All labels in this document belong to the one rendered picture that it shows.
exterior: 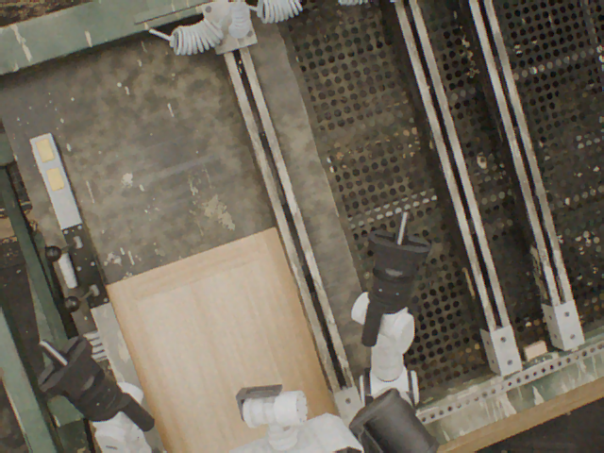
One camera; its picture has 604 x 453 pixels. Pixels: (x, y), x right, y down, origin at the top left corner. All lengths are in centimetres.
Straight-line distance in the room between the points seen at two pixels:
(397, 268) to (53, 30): 93
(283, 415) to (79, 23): 98
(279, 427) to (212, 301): 54
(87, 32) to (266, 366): 91
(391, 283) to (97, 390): 61
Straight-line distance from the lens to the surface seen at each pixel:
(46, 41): 202
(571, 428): 336
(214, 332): 214
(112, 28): 202
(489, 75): 224
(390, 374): 196
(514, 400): 238
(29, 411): 214
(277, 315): 215
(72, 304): 196
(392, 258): 171
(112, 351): 211
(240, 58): 206
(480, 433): 292
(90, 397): 168
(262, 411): 167
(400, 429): 172
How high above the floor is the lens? 279
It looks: 43 degrees down
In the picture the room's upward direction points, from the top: 10 degrees counter-clockwise
